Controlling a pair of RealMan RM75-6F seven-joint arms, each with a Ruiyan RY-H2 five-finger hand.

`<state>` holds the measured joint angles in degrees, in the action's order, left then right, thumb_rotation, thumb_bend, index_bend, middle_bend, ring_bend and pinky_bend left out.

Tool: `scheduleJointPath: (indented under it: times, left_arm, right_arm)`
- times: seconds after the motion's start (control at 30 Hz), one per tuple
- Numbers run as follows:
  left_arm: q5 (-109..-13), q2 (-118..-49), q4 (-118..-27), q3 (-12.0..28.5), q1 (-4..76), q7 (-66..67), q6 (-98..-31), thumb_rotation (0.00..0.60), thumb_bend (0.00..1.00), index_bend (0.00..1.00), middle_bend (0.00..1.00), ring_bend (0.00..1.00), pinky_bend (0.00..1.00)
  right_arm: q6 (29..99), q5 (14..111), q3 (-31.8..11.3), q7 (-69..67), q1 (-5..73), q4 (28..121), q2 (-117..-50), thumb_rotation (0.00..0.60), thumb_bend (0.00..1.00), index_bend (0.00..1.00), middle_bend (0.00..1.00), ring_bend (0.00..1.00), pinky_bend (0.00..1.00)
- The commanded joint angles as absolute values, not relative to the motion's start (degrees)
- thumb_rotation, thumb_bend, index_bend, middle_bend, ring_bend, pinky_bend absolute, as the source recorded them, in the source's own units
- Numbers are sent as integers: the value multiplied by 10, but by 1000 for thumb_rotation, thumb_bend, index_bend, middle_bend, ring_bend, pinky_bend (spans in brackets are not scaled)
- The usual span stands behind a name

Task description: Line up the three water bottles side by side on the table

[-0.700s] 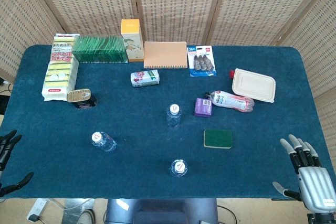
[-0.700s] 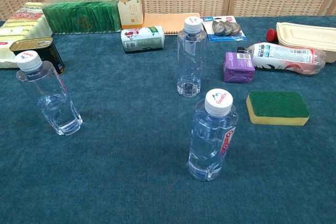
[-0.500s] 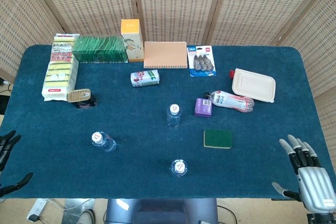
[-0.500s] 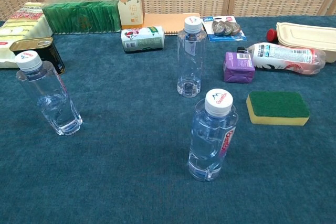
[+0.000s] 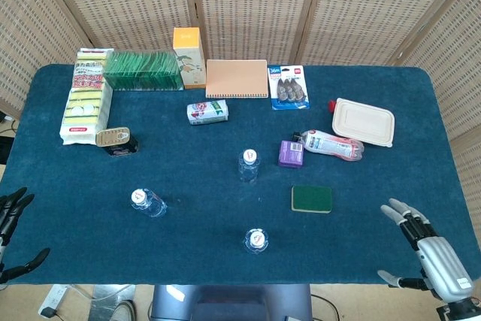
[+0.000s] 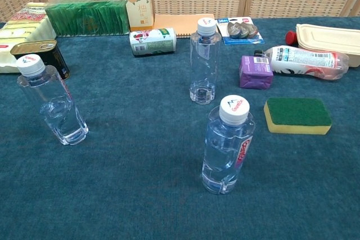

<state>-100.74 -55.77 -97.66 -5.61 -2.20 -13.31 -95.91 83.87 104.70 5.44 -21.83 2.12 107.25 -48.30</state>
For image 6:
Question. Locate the clear water bottle white cap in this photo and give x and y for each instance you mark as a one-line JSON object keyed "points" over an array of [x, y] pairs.
{"points": [[225, 150], [204, 63], [56, 105]]}

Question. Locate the white green small packet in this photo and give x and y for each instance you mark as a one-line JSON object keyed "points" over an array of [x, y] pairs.
{"points": [[152, 41]]}

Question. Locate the purple drink carton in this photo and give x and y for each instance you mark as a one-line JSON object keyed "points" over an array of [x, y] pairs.
{"points": [[254, 75]]}

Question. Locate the orange spiral notebook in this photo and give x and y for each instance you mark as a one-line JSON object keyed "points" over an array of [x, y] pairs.
{"points": [[174, 25]]}

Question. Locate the blue correction tape blister pack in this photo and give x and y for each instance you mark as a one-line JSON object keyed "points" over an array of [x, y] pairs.
{"points": [[242, 30]]}

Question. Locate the blue table cloth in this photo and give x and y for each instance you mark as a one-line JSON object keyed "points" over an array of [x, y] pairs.
{"points": [[140, 195]]}

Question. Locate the green yellow scrub sponge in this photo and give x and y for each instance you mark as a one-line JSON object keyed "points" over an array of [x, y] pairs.
{"points": [[298, 112]]}

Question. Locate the clear box green sachets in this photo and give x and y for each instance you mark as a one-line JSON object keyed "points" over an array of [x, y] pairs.
{"points": [[87, 20]]}

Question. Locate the small red object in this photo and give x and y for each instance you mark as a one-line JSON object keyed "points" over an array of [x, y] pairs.
{"points": [[291, 38]]}

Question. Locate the pink white refill pouch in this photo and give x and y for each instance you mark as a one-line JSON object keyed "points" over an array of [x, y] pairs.
{"points": [[303, 60]]}

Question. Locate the black tin gold lid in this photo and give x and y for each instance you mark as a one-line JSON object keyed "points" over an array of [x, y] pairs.
{"points": [[53, 54]]}

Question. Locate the beige lidded food container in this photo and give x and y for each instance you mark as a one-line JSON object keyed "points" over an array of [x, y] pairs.
{"points": [[329, 37]]}

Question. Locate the yellow sponge multipack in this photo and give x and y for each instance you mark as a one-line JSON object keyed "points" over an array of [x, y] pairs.
{"points": [[17, 29]]}

